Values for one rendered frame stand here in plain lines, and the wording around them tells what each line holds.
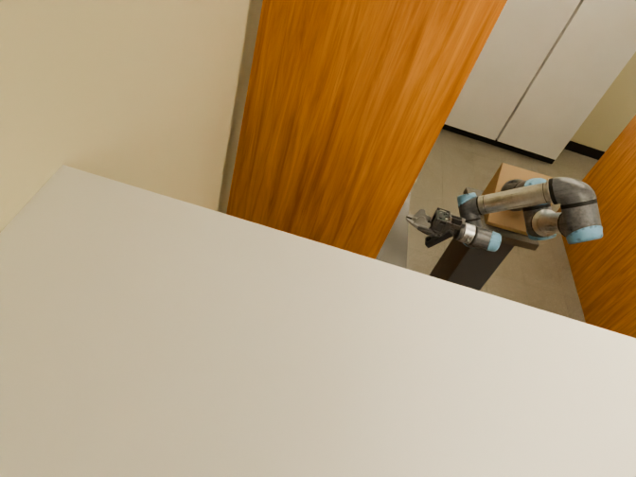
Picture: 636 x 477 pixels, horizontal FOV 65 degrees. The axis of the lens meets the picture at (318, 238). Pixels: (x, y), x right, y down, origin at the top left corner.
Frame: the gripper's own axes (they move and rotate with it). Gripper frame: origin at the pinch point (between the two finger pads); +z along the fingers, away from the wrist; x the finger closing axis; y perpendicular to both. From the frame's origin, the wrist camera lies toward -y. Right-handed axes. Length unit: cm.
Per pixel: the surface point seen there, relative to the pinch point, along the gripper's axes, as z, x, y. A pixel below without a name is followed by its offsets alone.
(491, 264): -61, -42, -45
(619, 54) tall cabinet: -171, -285, 1
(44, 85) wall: 65, 113, 92
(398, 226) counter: -2.9, -19.0, -20.3
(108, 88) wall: 65, 102, 86
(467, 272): -52, -41, -54
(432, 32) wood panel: 25, 36, 80
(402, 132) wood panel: 22, 35, 54
